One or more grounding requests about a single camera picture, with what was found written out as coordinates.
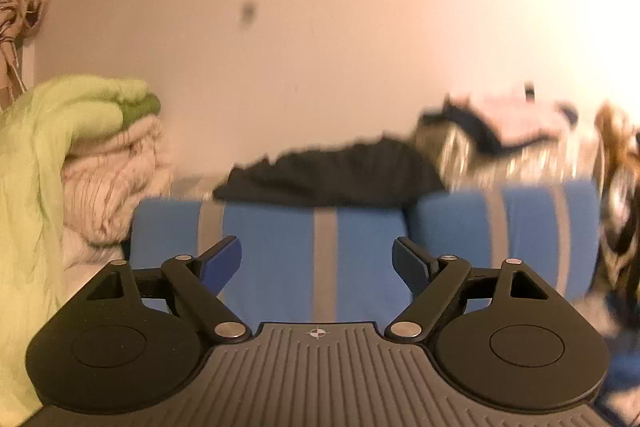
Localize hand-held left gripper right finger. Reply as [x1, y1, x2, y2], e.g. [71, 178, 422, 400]
[385, 237, 563, 343]

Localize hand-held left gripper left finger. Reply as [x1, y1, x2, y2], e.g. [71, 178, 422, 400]
[86, 235, 251, 344]

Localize pink and navy folded clothes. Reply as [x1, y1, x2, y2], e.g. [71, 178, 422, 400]
[417, 93, 582, 156]

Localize blue grey-striped cushion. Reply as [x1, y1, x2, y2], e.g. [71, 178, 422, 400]
[407, 179, 601, 305]
[129, 198, 408, 323]

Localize black cloth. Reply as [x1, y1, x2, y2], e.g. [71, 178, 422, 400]
[212, 138, 447, 208]

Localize pink white striped cloth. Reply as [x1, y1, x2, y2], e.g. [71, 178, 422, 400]
[61, 117, 175, 280]

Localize green blanket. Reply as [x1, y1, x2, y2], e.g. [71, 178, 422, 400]
[0, 76, 162, 414]

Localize black bag with red trim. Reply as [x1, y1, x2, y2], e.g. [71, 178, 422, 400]
[595, 102, 640, 308]

